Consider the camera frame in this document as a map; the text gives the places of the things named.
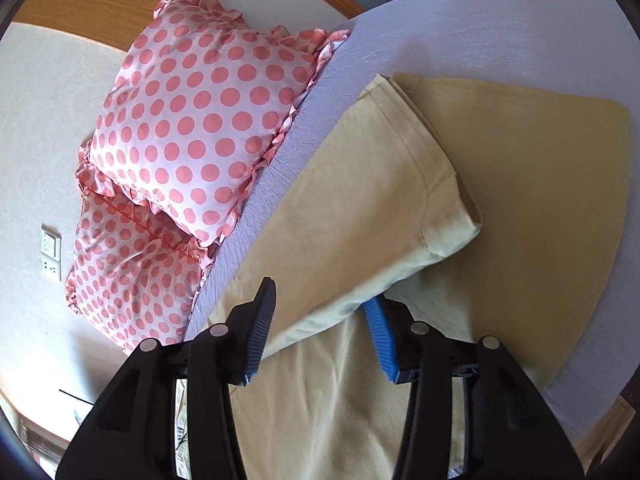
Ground khaki beige pants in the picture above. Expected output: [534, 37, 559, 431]
[209, 74, 630, 479]

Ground pink polka dot pillow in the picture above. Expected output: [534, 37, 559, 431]
[65, 190, 212, 354]
[89, 0, 348, 247]

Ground lavender bed sheet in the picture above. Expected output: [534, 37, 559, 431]
[188, 0, 639, 439]

